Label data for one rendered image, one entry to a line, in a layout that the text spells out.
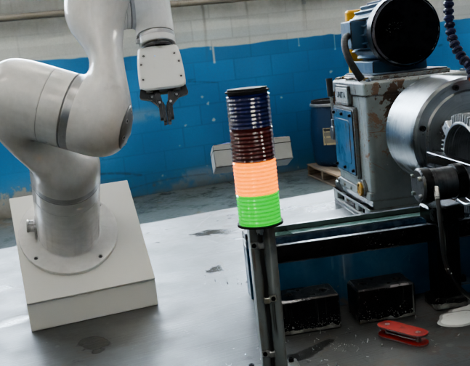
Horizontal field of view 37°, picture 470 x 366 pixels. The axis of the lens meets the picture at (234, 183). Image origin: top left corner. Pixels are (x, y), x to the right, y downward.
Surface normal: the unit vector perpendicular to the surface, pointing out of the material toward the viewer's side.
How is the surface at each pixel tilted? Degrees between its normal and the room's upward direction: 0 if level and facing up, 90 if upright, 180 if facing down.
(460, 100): 90
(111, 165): 90
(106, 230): 45
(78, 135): 110
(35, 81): 57
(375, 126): 90
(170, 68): 69
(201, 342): 0
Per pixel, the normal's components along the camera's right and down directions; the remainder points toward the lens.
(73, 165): 0.41, -0.16
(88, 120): 0.07, 0.15
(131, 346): -0.11, -0.98
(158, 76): 0.09, -0.21
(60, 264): 0.16, -0.59
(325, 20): 0.32, 0.14
